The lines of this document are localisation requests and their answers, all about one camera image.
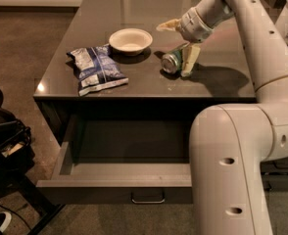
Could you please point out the open grey top drawer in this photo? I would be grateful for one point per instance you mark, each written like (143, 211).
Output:
(104, 161)

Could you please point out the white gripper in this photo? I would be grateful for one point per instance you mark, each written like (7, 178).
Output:
(193, 27)

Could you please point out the blue chip bag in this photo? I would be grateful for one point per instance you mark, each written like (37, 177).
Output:
(96, 69)

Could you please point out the green soda can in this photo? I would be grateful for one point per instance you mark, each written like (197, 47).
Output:
(176, 61)

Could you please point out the metal drawer handle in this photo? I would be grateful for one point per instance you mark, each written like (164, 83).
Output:
(147, 197)

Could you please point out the grey lower side drawers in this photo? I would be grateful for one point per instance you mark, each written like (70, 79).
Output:
(275, 175)

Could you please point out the white paper bowl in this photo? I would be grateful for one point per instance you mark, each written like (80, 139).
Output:
(130, 41)

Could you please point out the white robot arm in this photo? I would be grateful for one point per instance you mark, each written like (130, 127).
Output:
(229, 142)

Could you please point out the grey cabinet counter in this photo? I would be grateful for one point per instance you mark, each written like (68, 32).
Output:
(220, 76)

